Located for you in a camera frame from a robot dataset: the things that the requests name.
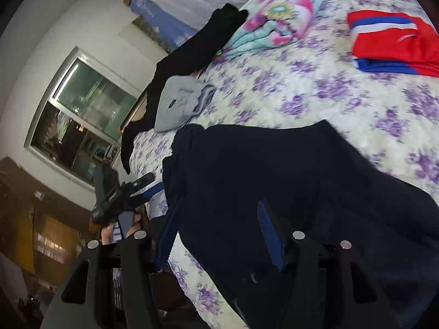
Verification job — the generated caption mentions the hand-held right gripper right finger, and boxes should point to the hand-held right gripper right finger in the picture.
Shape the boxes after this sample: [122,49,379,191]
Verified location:
[257,200,378,329]

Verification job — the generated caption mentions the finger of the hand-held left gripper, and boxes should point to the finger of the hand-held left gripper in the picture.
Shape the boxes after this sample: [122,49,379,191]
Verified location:
[130,182,166,207]
[128,172,156,193]

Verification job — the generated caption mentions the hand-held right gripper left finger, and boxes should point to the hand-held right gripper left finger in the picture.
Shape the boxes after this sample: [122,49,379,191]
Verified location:
[59,197,182,329]

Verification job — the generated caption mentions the navy pants with grey piping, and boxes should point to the navy pants with grey piping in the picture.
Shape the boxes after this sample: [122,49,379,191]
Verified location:
[161,119,439,329]

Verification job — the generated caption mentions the black pants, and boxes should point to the black pants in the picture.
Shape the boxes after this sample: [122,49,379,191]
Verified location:
[120,3,249,175]

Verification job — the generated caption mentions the person's left hand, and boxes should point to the person's left hand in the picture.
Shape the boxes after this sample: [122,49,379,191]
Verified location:
[101,212,143,246]

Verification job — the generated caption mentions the wooden cabinet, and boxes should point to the wooden cabinet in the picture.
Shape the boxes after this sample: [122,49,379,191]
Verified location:
[0,157,90,276]

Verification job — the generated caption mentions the window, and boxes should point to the window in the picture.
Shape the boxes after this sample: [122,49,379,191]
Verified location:
[24,46,143,192]

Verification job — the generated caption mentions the grey garment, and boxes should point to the grey garment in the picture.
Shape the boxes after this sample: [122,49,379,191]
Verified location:
[154,75,217,132]

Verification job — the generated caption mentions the purple floral bedspread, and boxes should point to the purple floral bedspread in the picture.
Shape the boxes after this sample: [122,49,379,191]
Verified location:
[130,0,439,329]

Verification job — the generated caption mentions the tie-dye colourful blanket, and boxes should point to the tie-dye colourful blanket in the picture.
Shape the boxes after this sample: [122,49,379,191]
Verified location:
[219,0,328,63]

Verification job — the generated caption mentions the red blue white garment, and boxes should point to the red blue white garment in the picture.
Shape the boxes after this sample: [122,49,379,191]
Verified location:
[347,10,439,78]

